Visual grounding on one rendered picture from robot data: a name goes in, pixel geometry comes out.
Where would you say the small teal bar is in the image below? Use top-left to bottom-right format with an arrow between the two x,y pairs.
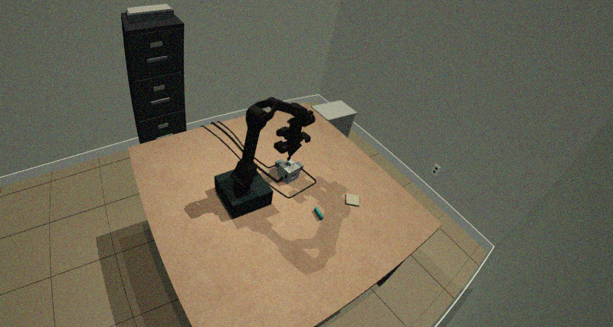
314,207 -> 323,220

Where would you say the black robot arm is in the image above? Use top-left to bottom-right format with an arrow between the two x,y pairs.
231,96 -> 316,198

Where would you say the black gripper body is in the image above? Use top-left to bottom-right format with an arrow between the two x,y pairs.
274,129 -> 311,154

